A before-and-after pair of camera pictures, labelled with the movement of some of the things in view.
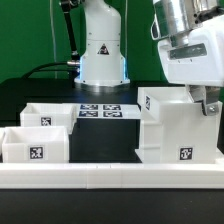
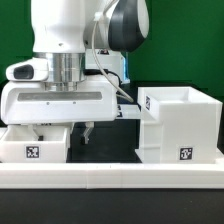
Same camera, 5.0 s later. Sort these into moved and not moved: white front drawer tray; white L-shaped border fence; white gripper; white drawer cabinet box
Moved: white gripper
Not moved: white drawer cabinet box; white L-shaped border fence; white front drawer tray
